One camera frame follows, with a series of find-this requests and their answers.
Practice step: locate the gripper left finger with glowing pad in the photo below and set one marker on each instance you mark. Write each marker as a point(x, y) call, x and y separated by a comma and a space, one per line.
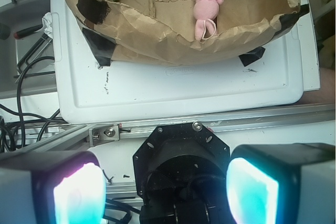
point(52, 187)

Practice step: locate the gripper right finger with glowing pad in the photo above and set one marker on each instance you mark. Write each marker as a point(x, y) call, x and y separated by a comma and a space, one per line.
point(282, 183)

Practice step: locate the pink plush bunny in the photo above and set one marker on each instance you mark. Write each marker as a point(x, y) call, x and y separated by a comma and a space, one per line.
point(205, 12)

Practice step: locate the white plastic bin lid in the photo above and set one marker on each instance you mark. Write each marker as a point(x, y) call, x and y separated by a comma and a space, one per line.
point(124, 91)

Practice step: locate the black tape strip left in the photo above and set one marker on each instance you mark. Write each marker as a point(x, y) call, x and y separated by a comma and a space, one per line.
point(101, 47)

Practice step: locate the black tape strip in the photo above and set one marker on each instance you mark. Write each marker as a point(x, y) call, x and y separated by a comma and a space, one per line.
point(101, 47)
point(287, 22)

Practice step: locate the black tape strip right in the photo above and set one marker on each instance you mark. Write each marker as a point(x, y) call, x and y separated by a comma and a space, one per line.
point(287, 22)

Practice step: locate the crumpled white paper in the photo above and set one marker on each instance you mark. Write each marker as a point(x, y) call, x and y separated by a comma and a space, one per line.
point(47, 25)

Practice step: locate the brown paper bag liner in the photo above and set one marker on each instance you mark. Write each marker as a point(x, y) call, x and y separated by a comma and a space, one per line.
point(162, 31)

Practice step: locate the metal corner bracket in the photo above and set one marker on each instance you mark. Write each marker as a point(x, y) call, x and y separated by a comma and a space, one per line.
point(100, 134)

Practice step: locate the aluminium extrusion rail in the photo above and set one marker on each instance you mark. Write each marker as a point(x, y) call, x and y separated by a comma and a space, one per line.
point(307, 123)

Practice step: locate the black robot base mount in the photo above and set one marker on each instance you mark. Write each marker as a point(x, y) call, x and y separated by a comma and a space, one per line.
point(180, 174)

